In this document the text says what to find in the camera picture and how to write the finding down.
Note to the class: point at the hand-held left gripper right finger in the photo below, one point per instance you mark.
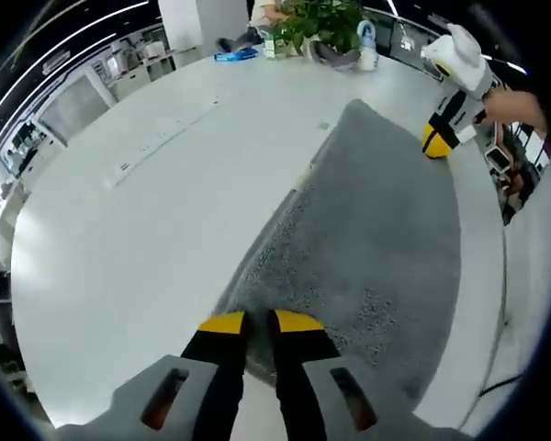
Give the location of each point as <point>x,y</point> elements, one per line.
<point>298,367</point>

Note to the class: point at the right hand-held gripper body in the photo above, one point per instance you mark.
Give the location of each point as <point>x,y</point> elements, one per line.
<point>466,64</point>

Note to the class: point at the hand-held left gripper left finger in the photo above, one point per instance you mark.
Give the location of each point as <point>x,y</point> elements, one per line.
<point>216,363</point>

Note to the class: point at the grey towel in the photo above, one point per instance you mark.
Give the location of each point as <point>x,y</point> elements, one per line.
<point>372,252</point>

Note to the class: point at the person's right hand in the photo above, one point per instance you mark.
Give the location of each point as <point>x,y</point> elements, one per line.
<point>514,105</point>

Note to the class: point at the white worn device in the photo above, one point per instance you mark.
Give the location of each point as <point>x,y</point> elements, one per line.
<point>498,158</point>

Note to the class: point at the white blue spray bottle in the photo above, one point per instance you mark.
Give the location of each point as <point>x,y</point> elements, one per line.
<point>368,57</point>

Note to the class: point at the grey plant pot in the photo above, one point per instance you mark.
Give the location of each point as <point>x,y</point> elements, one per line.
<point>335,57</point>

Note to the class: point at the white table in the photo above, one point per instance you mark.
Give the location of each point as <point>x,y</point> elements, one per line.
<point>119,252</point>

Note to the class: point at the green potted plant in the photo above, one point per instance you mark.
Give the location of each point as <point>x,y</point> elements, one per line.
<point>326,18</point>

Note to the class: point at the green white box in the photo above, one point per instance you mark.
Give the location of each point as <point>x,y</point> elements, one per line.
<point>274,46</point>

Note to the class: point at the person's white shirt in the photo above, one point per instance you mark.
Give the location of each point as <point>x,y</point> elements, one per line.
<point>528,298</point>

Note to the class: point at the blue tissue pack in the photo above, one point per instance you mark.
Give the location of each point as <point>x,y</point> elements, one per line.
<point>234,56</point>

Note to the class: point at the dark grey object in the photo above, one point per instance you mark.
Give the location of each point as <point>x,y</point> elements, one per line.
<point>232,43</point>

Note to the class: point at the white table socket panel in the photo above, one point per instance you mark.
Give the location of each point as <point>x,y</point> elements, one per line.
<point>165,142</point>

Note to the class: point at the white mesh office chair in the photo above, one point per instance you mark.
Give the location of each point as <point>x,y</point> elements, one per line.
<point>80,108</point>

